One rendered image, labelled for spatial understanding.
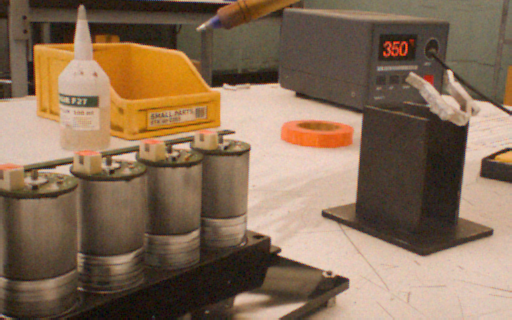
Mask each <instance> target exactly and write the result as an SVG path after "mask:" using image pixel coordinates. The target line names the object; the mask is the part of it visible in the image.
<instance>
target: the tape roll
mask: <svg viewBox="0 0 512 320"><path fill-rule="evenodd" d="M353 138H354V128H353V127H351V126H349V125H347V124H343V123H340V122H334V121H316V120H291V121H287V122H284V124H283V126H282V131H281V139H283V140H284V141H285V142H288V143H291V144H295V145H299V146H304V147H312V148H342V147H346V146H349V145H351V144H353Z"/></svg>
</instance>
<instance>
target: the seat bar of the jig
mask: <svg viewBox="0 0 512 320"><path fill-rule="evenodd" d="M270 248H271V237H269V236H267V235H264V234H261V233H257V232H254V231H251V230H249V229H247V243H246V244H244V245H242V246H240V247H237V248H232V249H225V250H211V249H204V248H200V261H199V262H198V263H196V264H194V265H192V266H189V267H186V268H182V269H174V270H158V269H150V268H147V267H145V276H144V282H143V283H142V284H141V285H139V286H137V287H136V288H134V289H131V290H127V291H123V292H117V293H90V292H85V291H81V290H78V306H77V307H76V308H75V309H74V310H73V311H71V312H69V313H67V314H65V315H62V316H59V317H56V318H52V319H47V320H129V319H132V318H134V317H137V316H139V315H140V314H142V313H144V312H146V311H148V310H151V309H153V308H156V307H158V306H160V305H163V304H165V303H166V302H169V301H171V300H174V299H176V298H178V297H181V296H183V295H185V294H188V293H190V292H193V291H195V290H197V289H200V288H202V287H205V286H208V285H211V284H213V283H215V282H218V281H220V280H223V279H225V278H226V277H229V276H231V275H233V274H236V273H238V272H241V271H243V270H245V269H247V268H249V267H251V266H254V265H256V264H259V263H261V262H263V261H265V260H267V259H269V258H270Z"/></svg>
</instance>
